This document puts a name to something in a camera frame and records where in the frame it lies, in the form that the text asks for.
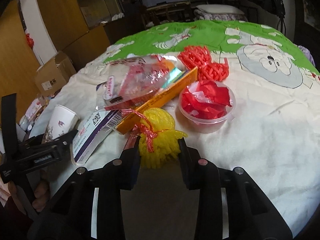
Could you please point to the wooden wardrobe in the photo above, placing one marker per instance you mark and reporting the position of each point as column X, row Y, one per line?
column 77, row 27

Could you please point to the brown cardboard box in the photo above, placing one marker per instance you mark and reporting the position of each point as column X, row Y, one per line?
column 53, row 75

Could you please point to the orange long box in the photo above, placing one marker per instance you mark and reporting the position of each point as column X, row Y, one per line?
column 158, row 100

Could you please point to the black coat on rack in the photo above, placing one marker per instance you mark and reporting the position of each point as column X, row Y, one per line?
column 265, row 0

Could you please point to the white paper cup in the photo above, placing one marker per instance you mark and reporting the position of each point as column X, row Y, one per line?
column 62, row 121

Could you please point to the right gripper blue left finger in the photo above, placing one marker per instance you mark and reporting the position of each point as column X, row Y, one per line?
column 129, row 168

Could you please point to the red foam net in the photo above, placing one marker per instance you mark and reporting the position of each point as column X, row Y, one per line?
column 207, row 69

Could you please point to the blue plate with snacks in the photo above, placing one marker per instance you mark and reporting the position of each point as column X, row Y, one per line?
column 33, row 112

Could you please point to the clear red plastic bag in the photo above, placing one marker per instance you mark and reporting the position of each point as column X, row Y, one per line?
column 131, row 82

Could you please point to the yellow foam net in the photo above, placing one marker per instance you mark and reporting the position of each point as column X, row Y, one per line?
column 158, row 138

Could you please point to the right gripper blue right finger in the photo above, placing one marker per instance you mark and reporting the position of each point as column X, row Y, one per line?
column 188, row 158

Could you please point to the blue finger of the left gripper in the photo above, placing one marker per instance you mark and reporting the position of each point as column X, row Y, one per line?
column 67, row 138

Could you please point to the red hanging ornament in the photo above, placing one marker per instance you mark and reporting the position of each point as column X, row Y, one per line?
column 30, row 41

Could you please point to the white purple medicine box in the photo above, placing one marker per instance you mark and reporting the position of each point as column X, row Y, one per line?
column 92, row 133

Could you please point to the plastic cup with red paper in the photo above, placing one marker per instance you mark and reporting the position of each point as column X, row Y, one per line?
column 207, row 105

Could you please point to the white pillow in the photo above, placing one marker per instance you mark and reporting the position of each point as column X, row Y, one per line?
column 219, row 9

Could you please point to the person left hand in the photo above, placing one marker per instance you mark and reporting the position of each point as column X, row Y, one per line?
column 42, row 195

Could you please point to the purple bedsheet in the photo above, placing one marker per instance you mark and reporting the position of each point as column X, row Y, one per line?
column 307, row 54

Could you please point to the folded floral blanket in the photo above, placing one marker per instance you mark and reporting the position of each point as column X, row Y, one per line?
column 201, row 15

